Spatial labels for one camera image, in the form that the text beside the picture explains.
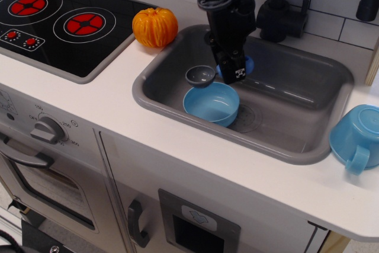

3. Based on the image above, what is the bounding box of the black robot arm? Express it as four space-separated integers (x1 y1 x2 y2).
197 0 256 84

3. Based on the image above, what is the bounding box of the black toy stovetop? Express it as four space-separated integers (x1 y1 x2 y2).
1 0 149 84

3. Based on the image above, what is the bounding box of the light blue plastic cup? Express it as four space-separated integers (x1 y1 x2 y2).
329 104 378 175

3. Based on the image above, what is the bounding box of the grey oven knob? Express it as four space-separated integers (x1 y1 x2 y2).
30 117 65 145

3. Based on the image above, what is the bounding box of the orange plastic pumpkin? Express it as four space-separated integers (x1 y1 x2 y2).
132 8 178 48

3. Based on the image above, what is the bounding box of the grey plastic sink basin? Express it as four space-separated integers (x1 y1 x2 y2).
133 25 354 165

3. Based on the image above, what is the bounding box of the light blue plastic bowl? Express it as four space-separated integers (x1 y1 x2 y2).
182 82 240 127

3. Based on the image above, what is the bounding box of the grey oven door handle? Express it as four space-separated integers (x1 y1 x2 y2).
1 133 54 169

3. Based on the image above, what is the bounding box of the grey spoon with blue handle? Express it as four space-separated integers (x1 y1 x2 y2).
185 56 255 88

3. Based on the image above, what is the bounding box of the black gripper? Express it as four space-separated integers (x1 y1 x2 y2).
207 0 256 85

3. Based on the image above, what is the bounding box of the dark grey toy faucet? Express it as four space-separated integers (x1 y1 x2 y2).
256 0 378 43

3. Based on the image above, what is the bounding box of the black cable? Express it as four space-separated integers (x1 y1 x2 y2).
0 229 21 253

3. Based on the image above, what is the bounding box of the grey cabinet door handle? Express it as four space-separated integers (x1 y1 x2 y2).
127 200 150 248

